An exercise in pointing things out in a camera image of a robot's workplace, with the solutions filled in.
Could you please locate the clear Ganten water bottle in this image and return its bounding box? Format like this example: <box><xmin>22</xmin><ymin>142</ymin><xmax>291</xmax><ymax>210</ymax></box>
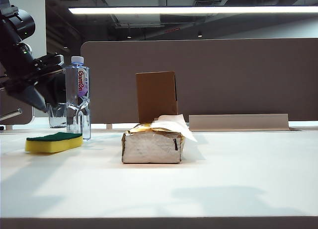
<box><xmin>65</xmin><ymin>56</ymin><xmax>91</xmax><ymax>142</ymax></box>

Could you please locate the long ceiling light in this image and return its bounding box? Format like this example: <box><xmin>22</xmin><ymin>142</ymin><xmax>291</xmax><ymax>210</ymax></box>
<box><xmin>68</xmin><ymin>5</ymin><xmax>318</xmax><ymax>15</ymax></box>

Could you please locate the large brown desk partition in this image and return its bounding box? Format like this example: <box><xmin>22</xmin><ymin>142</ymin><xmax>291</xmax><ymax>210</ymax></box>
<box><xmin>80</xmin><ymin>38</ymin><xmax>318</xmax><ymax>125</ymax></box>

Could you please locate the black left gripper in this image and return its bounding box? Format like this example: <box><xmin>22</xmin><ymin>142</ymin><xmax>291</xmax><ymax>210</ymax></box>
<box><xmin>4</xmin><ymin>60</ymin><xmax>66</xmax><ymax>114</ymax></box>

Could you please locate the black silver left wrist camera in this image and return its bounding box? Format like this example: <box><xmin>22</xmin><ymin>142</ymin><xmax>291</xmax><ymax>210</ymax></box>
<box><xmin>34</xmin><ymin>54</ymin><xmax>65</xmax><ymax>73</ymax></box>

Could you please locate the yellow green sponge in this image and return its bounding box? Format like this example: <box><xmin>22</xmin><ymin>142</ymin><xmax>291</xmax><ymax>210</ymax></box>
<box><xmin>24</xmin><ymin>132</ymin><xmax>84</xmax><ymax>154</ymax></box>

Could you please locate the silver metal rod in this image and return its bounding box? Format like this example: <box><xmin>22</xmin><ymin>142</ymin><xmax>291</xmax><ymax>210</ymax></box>
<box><xmin>0</xmin><ymin>108</ymin><xmax>23</xmax><ymax>122</ymax></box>

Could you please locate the gold white tissue pack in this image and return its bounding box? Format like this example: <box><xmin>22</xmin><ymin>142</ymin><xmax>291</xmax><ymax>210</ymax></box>
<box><xmin>121</xmin><ymin>122</ymin><xmax>186</xmax><ymax>164</ymax></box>

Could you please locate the white tissue sheet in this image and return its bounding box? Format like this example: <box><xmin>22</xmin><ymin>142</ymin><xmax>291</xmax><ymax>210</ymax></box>
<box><xmin>150</xmin><ymin>114</ymin><xmax>199</xmax><ymax>143</ymax></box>

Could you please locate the tall brown cardboard box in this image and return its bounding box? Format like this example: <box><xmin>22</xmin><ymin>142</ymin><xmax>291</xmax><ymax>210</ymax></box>
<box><xmin>136</xmin><ymin>71</ymin><xmax>178</xmax><ymax>124</ymax></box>

